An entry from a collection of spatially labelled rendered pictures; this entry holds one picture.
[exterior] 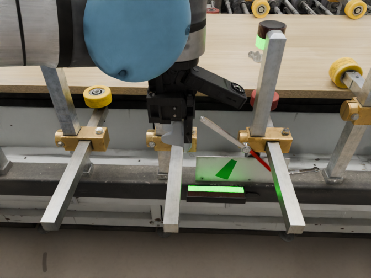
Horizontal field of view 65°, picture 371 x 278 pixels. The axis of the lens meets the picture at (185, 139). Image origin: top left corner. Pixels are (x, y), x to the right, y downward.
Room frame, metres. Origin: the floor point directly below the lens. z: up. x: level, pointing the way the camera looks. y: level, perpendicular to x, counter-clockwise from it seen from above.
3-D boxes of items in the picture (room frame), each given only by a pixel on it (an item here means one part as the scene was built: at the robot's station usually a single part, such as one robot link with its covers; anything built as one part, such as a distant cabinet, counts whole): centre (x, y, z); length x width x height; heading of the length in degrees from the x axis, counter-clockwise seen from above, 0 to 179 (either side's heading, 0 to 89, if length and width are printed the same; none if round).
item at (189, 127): (0.42, 0.00, 1.04); 0.05 x 0.02 x 0.09; 179
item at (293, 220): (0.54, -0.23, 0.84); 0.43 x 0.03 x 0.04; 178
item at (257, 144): (0.61, -0.21, 0.85); 0.13 x 0.06 x 0.05; 88
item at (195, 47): (0.44, 0.01, 1.18); 0.10 x 0.09 x 0.05; 179
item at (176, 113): (0.44, 0.02, 1.10); 0.09 x 0.08 x 0.12; 89
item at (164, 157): (0.61, 0.06, 0.87); 0.03 x 0.03 x 0.48; 88
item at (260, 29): (0.65, -0.19, 1.13); 0.06 x 0.06 x 0.02
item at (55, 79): (0.62, 0.31, 0.92); 0.03 x 0.03 x 0.48; 88
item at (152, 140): (0.61, 0.04, 0.84); 0.13 x 0.06 x 0.05; 88
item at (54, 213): (0.56, 0.27, 0.83); 0.43 x 0.03 x 0.04; 178
